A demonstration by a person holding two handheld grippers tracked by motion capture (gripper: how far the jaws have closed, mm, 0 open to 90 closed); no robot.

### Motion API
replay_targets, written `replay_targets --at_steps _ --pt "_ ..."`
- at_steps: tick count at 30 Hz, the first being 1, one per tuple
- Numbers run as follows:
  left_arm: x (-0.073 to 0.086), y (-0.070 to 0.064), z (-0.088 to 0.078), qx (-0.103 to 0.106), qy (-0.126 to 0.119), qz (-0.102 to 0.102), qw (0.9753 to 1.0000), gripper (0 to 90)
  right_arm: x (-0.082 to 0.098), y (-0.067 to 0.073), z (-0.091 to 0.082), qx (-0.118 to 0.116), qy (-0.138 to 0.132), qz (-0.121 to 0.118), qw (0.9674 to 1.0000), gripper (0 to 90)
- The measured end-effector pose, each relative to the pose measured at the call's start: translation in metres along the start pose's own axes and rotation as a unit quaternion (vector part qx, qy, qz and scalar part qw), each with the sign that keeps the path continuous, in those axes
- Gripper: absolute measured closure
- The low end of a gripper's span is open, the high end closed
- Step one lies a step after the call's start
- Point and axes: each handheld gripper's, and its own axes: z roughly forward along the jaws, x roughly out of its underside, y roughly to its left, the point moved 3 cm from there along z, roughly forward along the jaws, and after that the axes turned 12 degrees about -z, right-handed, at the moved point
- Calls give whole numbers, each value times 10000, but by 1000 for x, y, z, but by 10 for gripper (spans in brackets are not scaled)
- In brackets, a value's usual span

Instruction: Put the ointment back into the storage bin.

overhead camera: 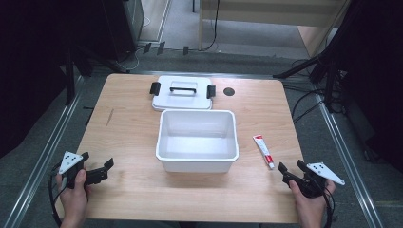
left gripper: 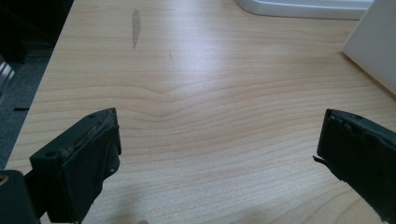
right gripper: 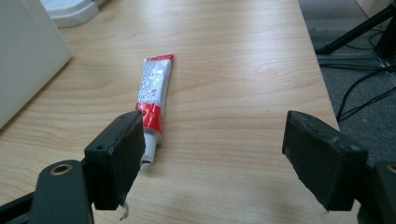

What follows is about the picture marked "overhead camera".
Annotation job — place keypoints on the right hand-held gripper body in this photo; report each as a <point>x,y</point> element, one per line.
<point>321,171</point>

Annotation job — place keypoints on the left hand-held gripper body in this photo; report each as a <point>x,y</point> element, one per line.
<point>70,162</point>

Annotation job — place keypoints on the white and red ointment tube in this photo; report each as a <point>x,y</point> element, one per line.
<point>263,150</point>

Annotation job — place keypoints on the white plastic storage box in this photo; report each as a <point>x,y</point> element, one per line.
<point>196,148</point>

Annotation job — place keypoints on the person's left hand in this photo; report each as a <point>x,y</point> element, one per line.
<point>73,202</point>

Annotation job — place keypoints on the person's right hand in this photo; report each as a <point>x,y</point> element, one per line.
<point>312,210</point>

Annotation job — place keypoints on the black metal stand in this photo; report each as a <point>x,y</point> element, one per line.
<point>70,79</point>

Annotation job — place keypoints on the black tripod stand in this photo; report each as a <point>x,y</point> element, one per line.
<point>320,63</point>

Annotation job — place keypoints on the dark cabinet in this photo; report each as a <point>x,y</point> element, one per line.
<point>126,28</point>

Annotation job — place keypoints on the light wooden desk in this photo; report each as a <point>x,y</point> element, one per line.
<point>269,12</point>

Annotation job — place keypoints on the aluminium floor rail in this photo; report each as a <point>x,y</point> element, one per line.
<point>348,164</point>
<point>44,158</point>

